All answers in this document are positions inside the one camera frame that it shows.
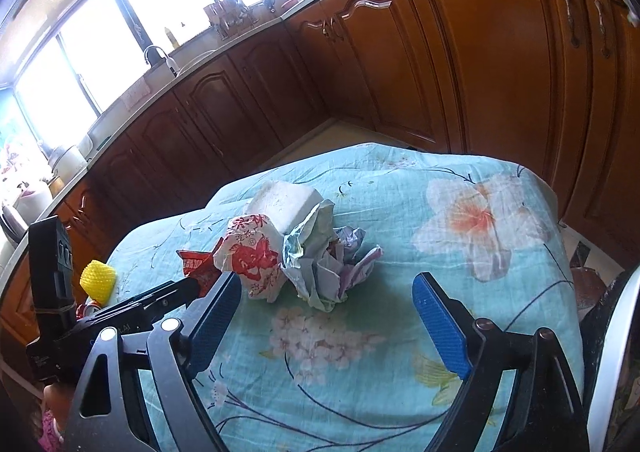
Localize grey stone countertop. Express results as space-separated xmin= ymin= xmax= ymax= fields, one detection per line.
xmin=0 ymin=0 xmax=576 ymax=283

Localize crumpled pale blue paper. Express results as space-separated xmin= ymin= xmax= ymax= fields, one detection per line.
xmin=281 ymin=199 xmax=383 ymax=311

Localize floral teal tablecloth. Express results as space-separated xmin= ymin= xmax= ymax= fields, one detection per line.
xmin=102 ymin=142 xmax=586 ymax=452

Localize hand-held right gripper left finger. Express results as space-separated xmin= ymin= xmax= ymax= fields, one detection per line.
xmin=62 ymin=271 xmax=243 ymax=452

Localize utensil rack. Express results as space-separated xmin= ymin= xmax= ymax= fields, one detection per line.
xmin=202 ymin=0 xmax=261 ymax=36

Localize chrome kitchen faucet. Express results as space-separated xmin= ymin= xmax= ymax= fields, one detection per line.
xmin=144 ymin=45 xmax=178 ymax=78

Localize red snack wrapper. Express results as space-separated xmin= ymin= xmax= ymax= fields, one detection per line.
xmin=176 ymin=238 xmax=225 ymax=297

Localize crushed red drink can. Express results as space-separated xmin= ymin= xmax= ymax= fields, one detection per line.
xmin=75 ymin=301 xmax=104 ymax=321

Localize white kettle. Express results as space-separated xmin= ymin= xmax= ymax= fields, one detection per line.
xmin=47 ymin=144 xmax=89 ymax=180

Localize yellow foam fruit net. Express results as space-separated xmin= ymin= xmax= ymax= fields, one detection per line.
xmin=81 ymin=259 xmax=118 ymax=305

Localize white foam container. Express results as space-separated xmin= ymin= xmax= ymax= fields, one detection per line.
xmin=248 ymin=180 xmax=322 ymax=235

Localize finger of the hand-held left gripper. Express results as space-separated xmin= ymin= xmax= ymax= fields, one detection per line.
xmin=135 ymin=277 xmax=203 ymax=318

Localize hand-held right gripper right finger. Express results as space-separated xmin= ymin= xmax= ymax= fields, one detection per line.
xmin=411 ymin=272 xmax=586 ymax=452

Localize wooden lower cabinets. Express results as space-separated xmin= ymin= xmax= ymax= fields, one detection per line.
xmin=0 ymin=0 xmax=640 ymax=348

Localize white rimmed trash bin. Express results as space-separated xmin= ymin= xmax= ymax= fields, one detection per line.
xmin=582 ymin=264 xmax=640 ymax=452

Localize red white printed paper bag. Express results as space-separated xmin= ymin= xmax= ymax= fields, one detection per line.
xmin=214 ymin=213 xmax=286 ymax=303

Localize person's left forearm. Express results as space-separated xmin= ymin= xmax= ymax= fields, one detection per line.
xmin=39 ymin=382 xmax=76 ymax=452

